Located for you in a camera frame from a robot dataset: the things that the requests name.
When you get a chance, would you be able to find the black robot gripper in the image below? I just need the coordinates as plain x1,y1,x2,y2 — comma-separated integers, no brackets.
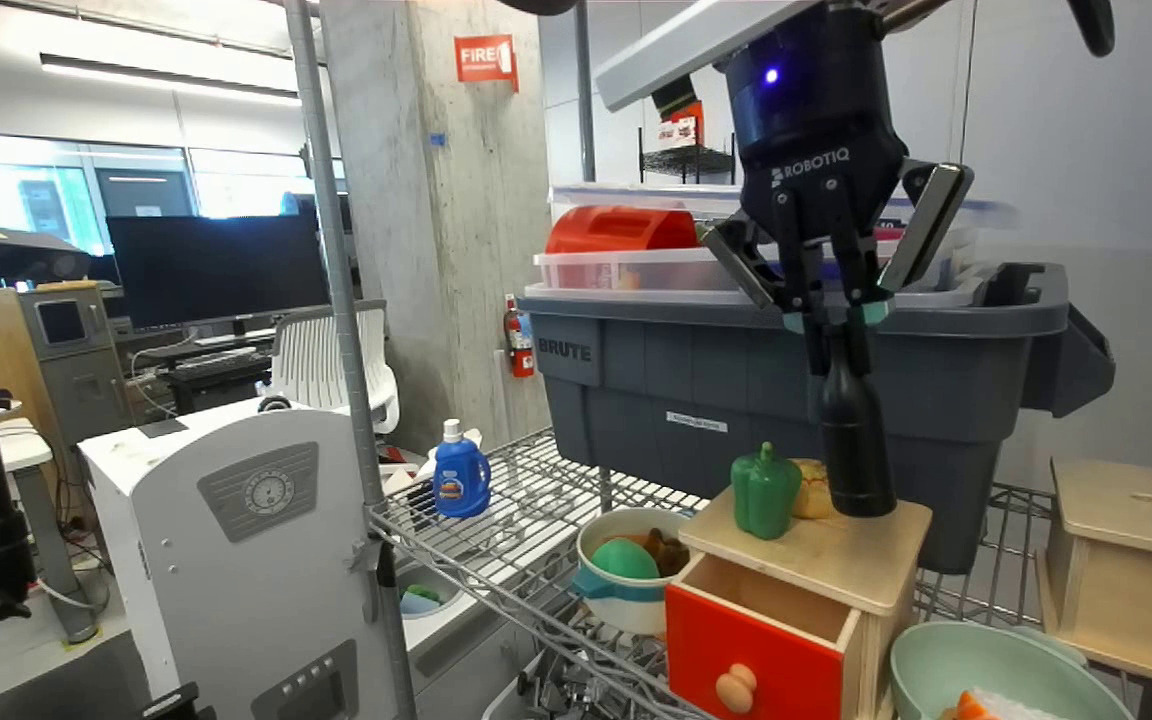
714,0,973,378

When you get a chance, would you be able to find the black toy bottle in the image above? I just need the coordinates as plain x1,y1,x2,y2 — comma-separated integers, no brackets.
818,356,897,516

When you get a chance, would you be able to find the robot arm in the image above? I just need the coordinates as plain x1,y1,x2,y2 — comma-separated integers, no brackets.
597,0,973,378

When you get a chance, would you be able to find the white bowl teal rim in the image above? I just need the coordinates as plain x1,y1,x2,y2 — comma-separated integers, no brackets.
566,508,693,636

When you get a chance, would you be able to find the blue detergent bottle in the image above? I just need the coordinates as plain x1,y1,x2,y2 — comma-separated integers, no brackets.
431,422,490,522

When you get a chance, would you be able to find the mint green bowl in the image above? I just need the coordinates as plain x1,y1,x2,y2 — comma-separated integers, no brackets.
888,619,1134,720

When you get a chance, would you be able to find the clear plastic lidded bin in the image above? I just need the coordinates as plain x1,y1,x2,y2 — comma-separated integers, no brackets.
531,183,1019,297

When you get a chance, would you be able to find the grey Brute storage tote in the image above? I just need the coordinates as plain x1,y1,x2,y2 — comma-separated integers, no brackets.
525,266,1114,576

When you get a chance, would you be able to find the green toy bell pepper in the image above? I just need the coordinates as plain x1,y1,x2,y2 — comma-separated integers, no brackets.
726,439,801,539

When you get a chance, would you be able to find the orange plastic container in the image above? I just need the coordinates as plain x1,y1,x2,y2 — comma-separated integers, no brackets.
548,204,695,253

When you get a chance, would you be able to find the red fire extinguisher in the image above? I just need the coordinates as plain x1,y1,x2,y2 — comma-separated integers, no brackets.
502,297,535,379

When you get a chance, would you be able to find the brown toy food piece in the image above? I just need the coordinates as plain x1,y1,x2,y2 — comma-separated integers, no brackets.
645,530,686,576

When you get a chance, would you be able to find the teal toy ball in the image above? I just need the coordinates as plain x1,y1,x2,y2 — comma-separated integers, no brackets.
590,539,660,581

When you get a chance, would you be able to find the wooden box with red drawer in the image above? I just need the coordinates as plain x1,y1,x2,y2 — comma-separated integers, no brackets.
662,498,930,720

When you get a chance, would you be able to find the small wooden slot box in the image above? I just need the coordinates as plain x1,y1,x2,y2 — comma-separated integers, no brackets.
1035,459,1152,680

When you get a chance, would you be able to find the toy salmon sushi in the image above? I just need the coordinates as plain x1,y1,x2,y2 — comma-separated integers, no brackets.
945,691,1024,720

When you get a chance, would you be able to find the white office chair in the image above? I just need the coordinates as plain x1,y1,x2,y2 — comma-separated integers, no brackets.
269,304,398,435

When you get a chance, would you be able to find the black computer monitor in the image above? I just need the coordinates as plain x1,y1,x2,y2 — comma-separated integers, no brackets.
110,215,326,328

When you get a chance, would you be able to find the white grey equipment cabinet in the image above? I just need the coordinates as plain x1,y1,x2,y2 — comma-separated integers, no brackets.
78,406,396,720

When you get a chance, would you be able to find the metal wire shelf rack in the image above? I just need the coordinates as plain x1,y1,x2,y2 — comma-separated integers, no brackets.
275,0,1152,720

